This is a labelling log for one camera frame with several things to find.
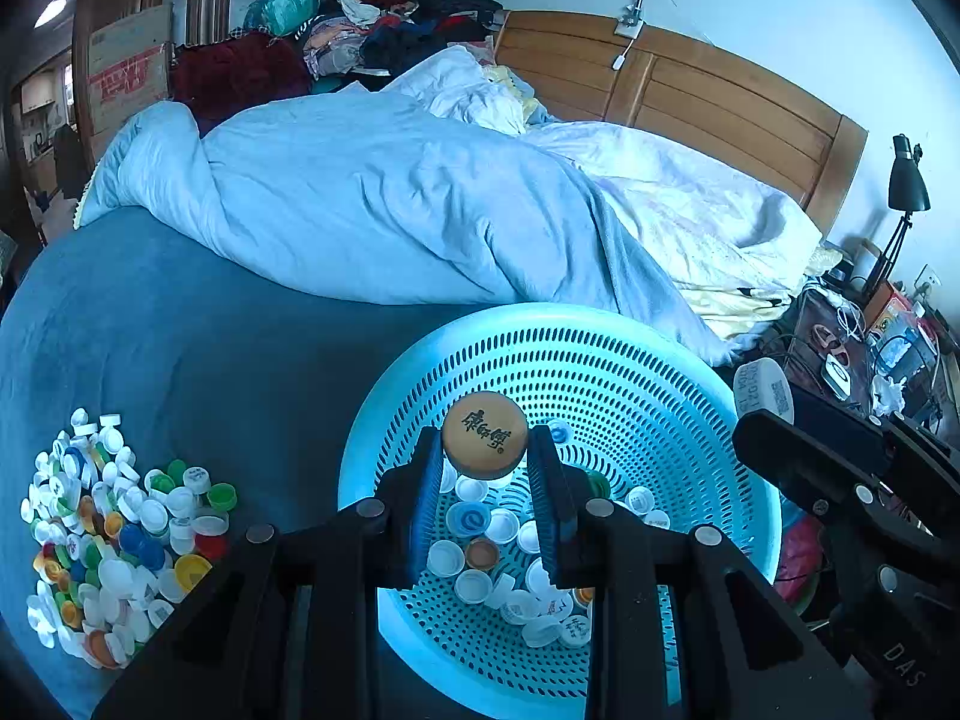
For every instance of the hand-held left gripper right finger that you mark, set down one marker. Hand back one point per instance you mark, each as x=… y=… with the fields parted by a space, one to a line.
x=541 y=514

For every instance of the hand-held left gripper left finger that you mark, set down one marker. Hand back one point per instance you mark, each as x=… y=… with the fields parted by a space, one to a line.
x=427 y=514

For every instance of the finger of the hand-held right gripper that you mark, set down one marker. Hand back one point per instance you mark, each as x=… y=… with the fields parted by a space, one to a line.
x=810 y=457
x=862 y=412

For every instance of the white bottle cap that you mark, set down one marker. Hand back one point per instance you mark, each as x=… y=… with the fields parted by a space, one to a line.
x=765 y=390

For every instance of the tan bottle cap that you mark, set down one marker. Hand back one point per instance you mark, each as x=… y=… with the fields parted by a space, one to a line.
x=484 y=435

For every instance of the light blue plastic basket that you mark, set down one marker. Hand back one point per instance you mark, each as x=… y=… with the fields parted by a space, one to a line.
x=637 y=397

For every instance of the pile of mixed bottle caps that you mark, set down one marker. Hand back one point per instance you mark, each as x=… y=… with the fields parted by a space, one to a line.
x=120 y=532

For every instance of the heap of caps inside basket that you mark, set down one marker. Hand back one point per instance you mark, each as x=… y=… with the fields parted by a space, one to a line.
x=480 y=525

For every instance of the cluttered nightstand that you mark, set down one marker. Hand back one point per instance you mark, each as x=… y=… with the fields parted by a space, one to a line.
x=847 y=345

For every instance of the red bag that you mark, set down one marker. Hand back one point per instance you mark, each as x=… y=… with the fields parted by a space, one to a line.
x=799 y=562

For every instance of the black desk lamp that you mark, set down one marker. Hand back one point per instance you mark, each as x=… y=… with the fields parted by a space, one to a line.
x=909 y=180

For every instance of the white duvet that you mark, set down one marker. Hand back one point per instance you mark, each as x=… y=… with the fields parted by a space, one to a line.
x=675 y=202

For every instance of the blue bed sheet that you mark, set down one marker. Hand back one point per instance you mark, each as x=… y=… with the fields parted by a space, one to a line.
x=187 y=360

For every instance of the light blue duvet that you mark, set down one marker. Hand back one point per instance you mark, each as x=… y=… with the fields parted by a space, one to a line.
x=375 y=187

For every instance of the wooden headboard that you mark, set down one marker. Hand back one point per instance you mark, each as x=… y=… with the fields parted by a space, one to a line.
x=712 y=90

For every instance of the dark red blanket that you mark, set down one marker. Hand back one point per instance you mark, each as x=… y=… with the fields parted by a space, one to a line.
x=240 y=75

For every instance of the pile of clothes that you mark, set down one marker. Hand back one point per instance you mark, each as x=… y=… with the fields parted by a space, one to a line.
x=390 y=22

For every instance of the teal plastic bag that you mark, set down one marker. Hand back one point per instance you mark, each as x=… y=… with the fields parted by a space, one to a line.
x=285 y=7

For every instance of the cardboard box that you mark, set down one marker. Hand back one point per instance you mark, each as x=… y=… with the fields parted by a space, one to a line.
x=127 y=67

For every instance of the ceiling light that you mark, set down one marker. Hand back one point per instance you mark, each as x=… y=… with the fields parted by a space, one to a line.
x=50 y=12

